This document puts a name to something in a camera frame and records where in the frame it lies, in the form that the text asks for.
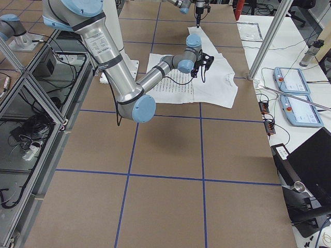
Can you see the aluminium frame rack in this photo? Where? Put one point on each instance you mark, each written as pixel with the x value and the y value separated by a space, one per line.
pixel 43 85

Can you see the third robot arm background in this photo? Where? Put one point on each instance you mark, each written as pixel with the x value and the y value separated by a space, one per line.
pixel 11 26

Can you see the black laptop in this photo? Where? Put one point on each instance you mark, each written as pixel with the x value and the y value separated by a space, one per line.
pixel 309 163

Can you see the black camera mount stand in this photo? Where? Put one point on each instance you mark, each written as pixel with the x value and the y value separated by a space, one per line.
pixel 307 213

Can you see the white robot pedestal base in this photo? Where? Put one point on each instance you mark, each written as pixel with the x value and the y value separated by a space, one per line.
pixel 113 26

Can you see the blue teach pendant far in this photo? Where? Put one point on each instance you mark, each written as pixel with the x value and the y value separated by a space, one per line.
pixel 291 80

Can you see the clear plastic garment bag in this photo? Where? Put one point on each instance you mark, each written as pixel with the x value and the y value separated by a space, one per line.
pixel 249 31

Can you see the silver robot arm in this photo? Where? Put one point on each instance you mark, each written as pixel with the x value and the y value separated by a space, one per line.
pixel 184 6
pixel 87 19

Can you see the white power strip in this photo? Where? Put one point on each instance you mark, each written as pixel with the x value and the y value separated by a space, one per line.
pixel 32 151

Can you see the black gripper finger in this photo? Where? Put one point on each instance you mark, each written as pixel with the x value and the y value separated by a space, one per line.
pixel 198 19

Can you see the aluminium frame post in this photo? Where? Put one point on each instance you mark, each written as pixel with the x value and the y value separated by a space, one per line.
pixel 270 35

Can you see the orange black electronics board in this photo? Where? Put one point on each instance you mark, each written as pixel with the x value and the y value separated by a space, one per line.
pixel 264 107

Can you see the blue teach pendant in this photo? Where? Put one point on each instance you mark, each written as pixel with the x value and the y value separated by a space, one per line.
pixel 291 80
pixel 300 113

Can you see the red cylinder post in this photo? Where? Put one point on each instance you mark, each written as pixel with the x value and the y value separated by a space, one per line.
pixel 238 9

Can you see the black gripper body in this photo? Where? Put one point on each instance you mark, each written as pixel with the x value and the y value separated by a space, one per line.
pixel 197 68
pixel 198 11

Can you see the grey water bottle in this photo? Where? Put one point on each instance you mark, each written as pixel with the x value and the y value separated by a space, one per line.
pixel 311 53

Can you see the blue teach pendant near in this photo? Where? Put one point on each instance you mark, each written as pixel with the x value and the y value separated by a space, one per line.
pixel 300 113

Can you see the white printed t-shirt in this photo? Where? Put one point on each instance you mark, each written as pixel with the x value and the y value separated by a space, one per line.
pixel 215 87

